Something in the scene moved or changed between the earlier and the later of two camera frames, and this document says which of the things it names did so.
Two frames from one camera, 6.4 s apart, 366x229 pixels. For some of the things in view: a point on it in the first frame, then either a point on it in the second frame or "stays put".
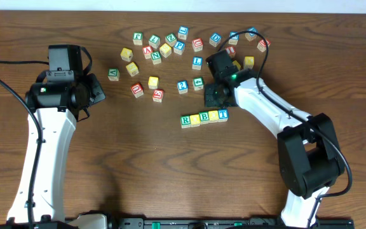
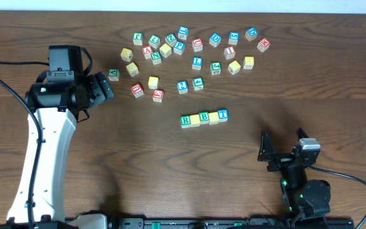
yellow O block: (195, 120) stays put
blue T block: (223, 115) stays put
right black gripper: (209, 100) -> (282, 159)
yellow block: (213, 116) stays put
